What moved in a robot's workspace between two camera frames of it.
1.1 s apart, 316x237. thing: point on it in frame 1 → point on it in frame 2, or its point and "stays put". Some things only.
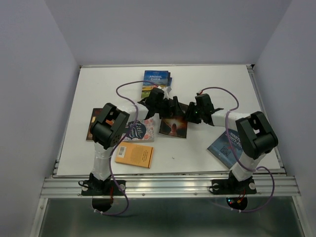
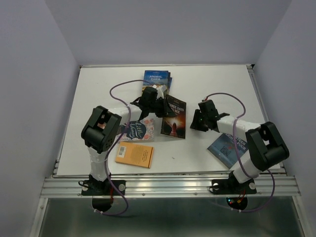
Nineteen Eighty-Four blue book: [228, 149] stays put
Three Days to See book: [174, 126] stays put
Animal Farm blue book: [160, 78] stays put
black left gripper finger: [177, 109] → [167, 111]
